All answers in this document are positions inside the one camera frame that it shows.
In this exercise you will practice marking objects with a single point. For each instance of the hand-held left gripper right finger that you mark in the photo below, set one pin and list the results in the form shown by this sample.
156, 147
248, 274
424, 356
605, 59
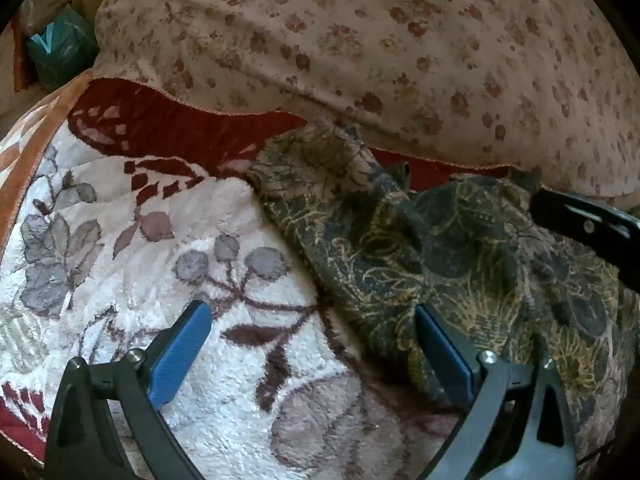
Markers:
445, 347

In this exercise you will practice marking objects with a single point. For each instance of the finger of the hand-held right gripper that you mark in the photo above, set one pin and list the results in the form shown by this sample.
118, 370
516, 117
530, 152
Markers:
585, 220

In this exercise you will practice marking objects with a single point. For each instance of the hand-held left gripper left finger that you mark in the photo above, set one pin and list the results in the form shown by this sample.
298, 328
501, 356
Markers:
181, 347

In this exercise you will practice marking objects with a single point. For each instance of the dark paisley patterned garment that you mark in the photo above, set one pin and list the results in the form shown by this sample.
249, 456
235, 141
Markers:
450, 245

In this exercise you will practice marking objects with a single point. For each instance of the red and white floral blanket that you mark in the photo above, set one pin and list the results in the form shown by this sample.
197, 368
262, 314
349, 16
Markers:
150, 260

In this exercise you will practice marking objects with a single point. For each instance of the beige floral pillow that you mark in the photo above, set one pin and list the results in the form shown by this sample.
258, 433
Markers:
380, 45

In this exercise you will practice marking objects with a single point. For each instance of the teal plastic bag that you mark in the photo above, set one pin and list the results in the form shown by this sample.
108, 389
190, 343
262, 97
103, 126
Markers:
62, 47

